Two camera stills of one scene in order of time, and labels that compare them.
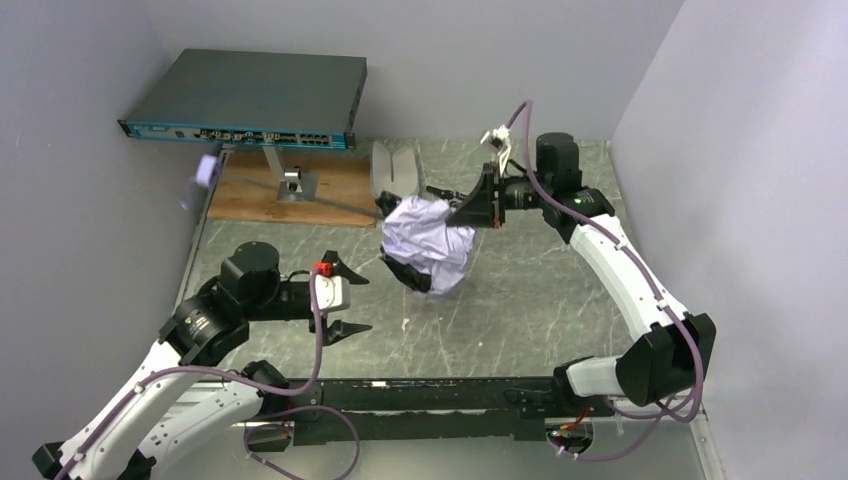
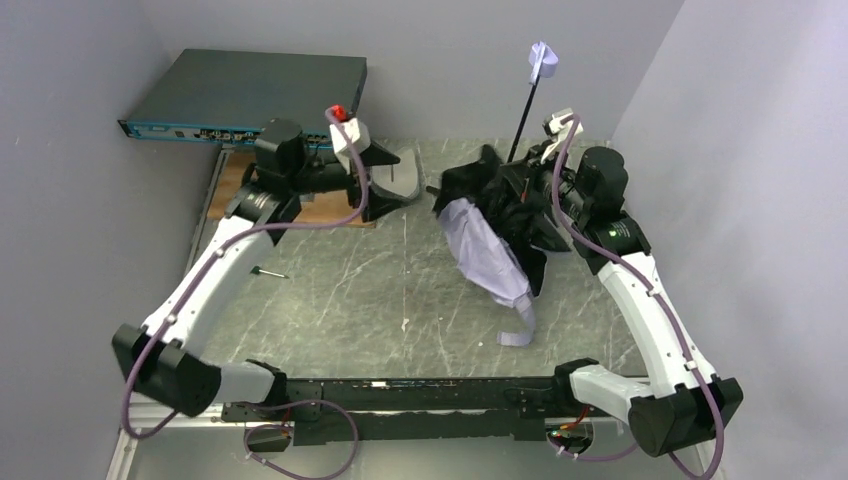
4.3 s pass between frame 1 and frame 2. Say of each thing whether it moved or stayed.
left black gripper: moved
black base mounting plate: stayed
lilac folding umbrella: moved
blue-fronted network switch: stayed
